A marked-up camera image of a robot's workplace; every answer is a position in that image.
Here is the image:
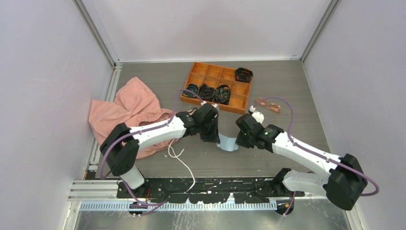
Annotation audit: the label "dark floral rolled tie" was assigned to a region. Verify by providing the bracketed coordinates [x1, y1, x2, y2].
[182, 83, 199, 98]

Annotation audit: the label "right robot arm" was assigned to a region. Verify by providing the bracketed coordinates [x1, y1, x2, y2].
[236, 114, 367, 211]

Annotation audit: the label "dark rolled tie top right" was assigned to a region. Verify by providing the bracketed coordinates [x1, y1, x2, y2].
[235, 67, 253, 83]

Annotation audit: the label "white drawstring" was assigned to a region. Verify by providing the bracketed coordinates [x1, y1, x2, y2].
[167, 140, 196, 192]

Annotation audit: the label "pink shorts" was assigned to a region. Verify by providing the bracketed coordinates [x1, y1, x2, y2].
[89, 77, 173, 144]

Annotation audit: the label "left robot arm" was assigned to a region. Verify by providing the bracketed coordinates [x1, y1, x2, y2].
[100, 102, 219, 198]

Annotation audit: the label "orange wooden divider tray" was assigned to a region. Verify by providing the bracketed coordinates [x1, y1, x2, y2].
[180, 62, 253, 114]

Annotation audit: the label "pink transparent sunglasses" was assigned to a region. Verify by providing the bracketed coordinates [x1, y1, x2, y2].
[255, 97, 282, 113]

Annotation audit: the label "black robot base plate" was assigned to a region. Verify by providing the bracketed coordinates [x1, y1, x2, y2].
[133, 177, 292, 204]

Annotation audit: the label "pink glasses case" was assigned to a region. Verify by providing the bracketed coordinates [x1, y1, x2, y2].
[187, 108, 198, 115]

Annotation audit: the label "light blue cleaning cloth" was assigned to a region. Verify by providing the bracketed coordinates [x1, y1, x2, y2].
[216, 134, 239, 152]

